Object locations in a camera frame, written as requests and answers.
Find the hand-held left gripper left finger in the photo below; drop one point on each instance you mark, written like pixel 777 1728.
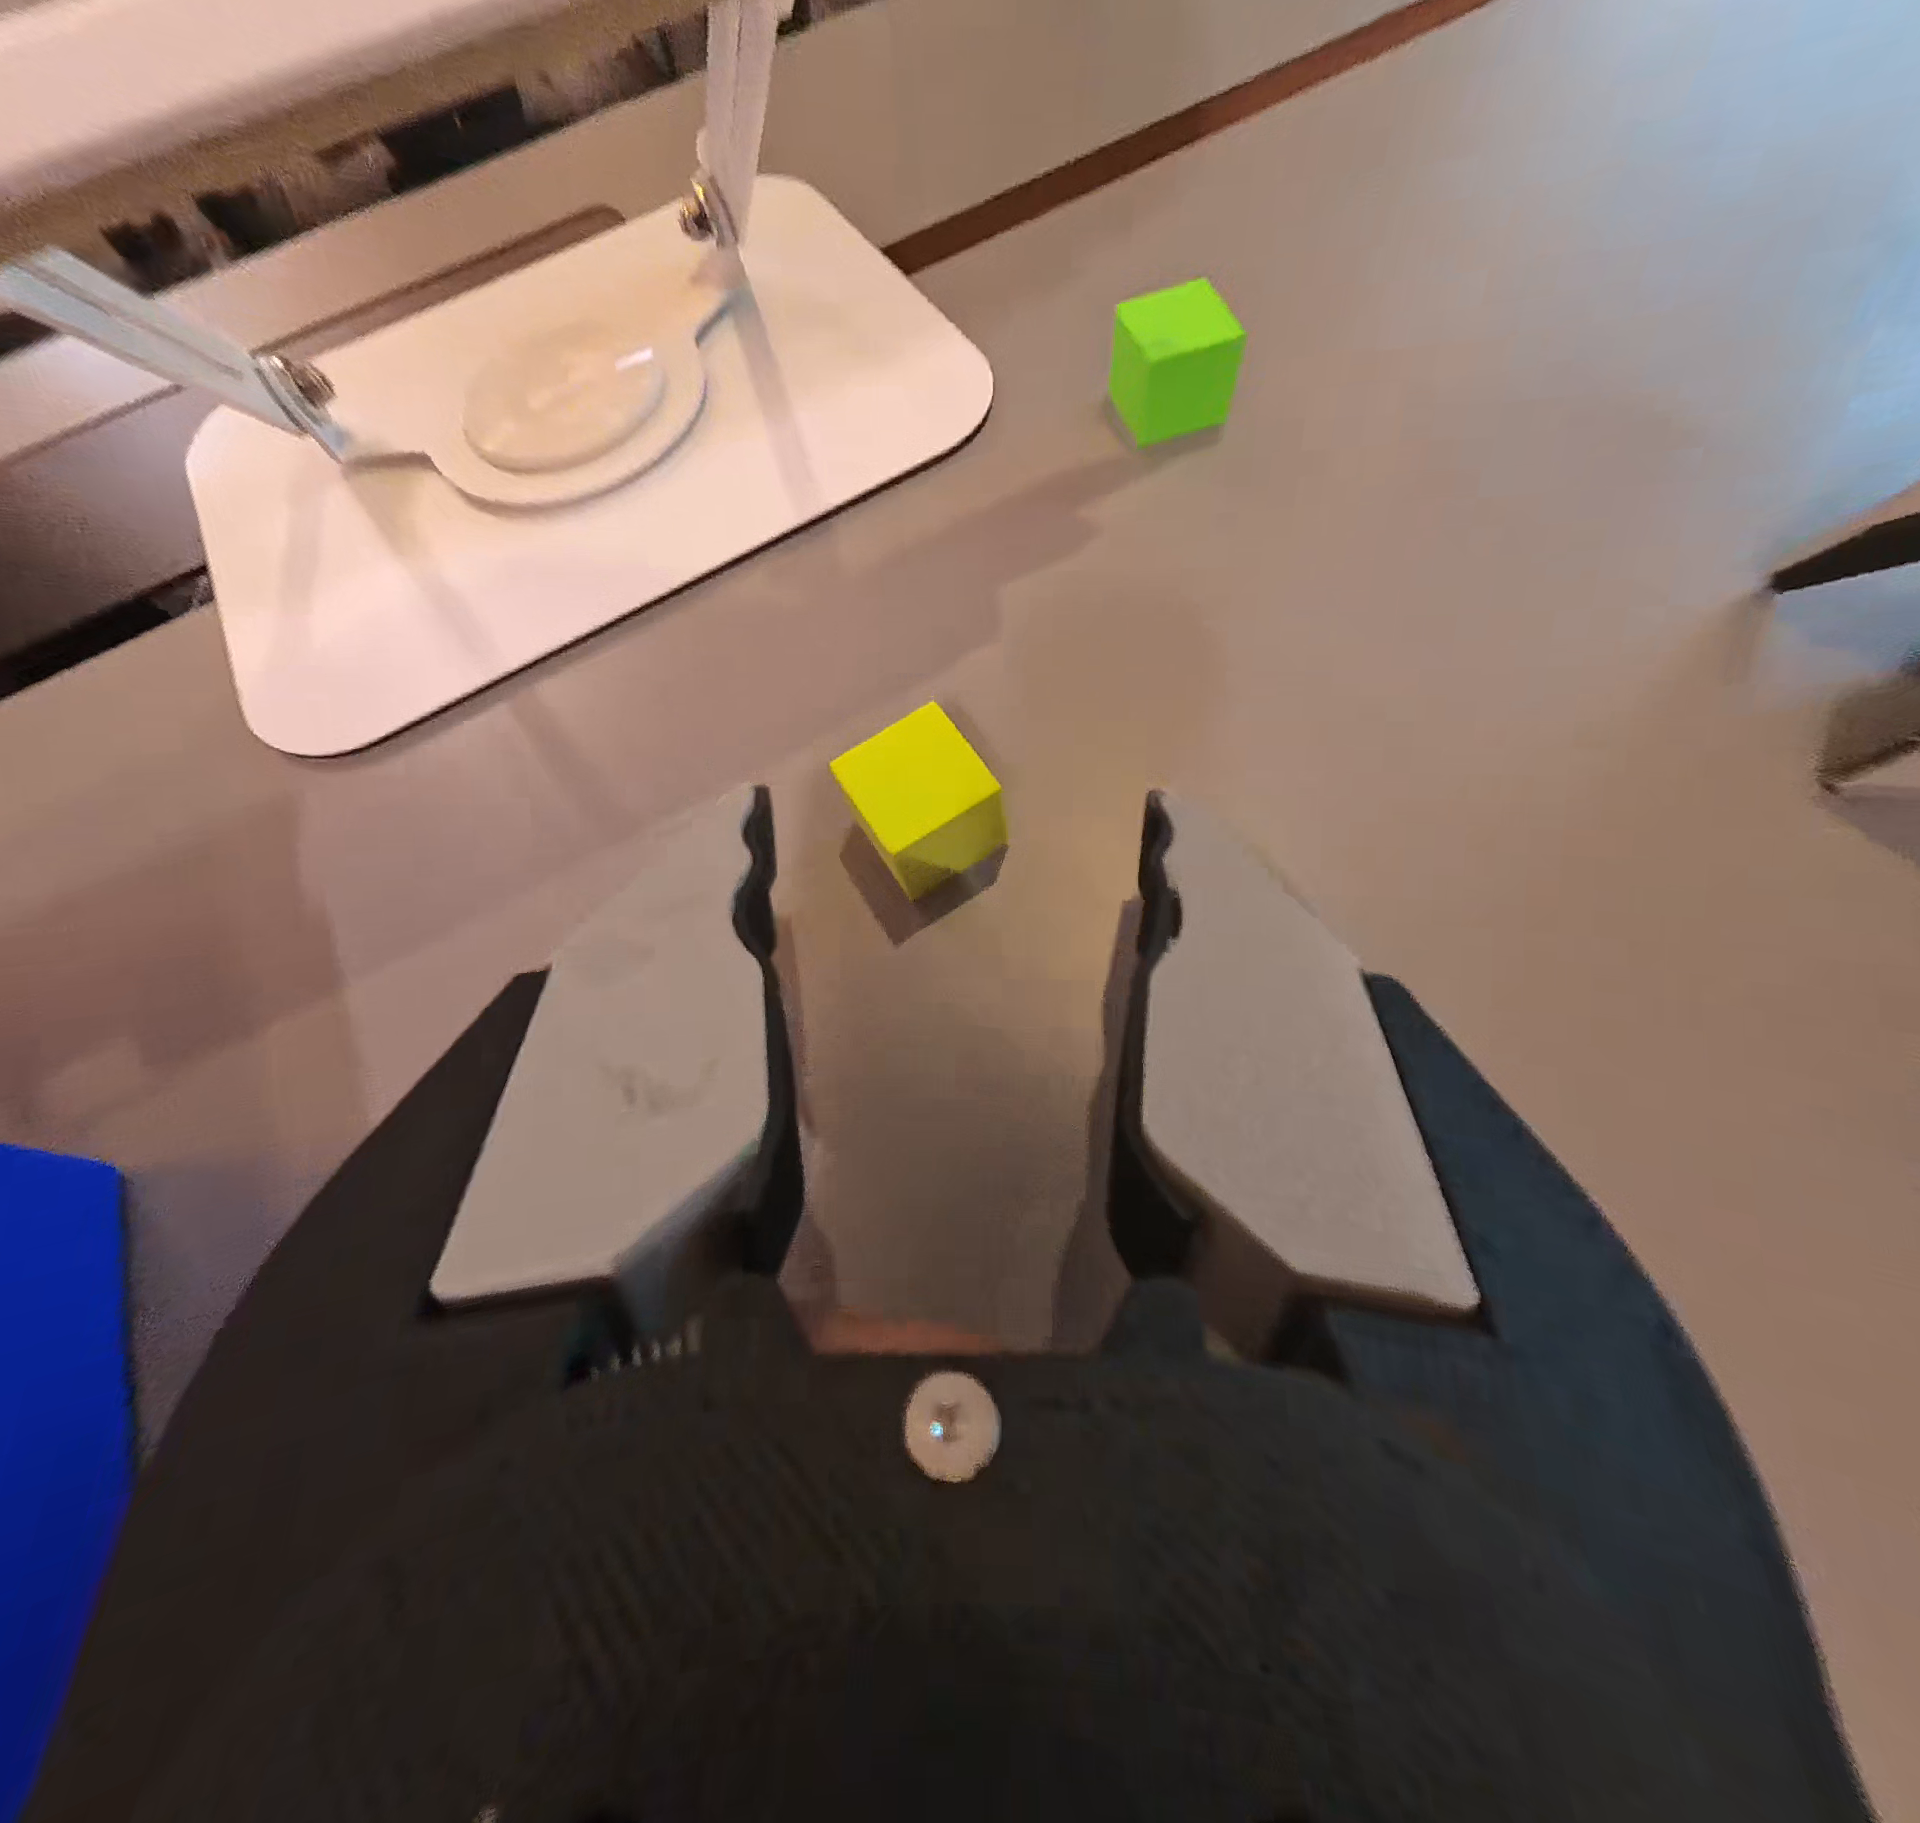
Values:
pixel 631 1105

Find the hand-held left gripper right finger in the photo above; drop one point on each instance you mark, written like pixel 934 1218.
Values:
pixel 1291 1119

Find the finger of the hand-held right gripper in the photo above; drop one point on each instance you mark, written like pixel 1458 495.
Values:
pixel 1866 555
pixel 1881 729

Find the yellow foam cube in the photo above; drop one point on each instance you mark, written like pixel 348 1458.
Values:
pixel 916 790

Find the green foam cube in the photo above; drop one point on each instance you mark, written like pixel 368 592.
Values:
pixel 1176 361

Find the blue plastic bin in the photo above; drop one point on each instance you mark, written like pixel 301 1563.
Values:
pixel 61 1405

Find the white document stand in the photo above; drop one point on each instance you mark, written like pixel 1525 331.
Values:
pixel 841 354

